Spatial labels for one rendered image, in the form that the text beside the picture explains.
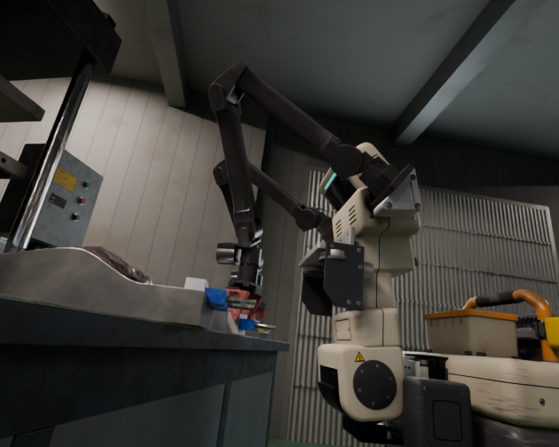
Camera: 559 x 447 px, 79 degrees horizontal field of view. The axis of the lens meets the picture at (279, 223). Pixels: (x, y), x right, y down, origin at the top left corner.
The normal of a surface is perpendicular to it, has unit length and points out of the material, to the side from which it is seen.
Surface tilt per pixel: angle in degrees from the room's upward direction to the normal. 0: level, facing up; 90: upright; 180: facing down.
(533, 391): 90
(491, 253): 90
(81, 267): 90
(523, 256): 90
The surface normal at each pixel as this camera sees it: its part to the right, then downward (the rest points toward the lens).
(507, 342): 0.15, -0.29
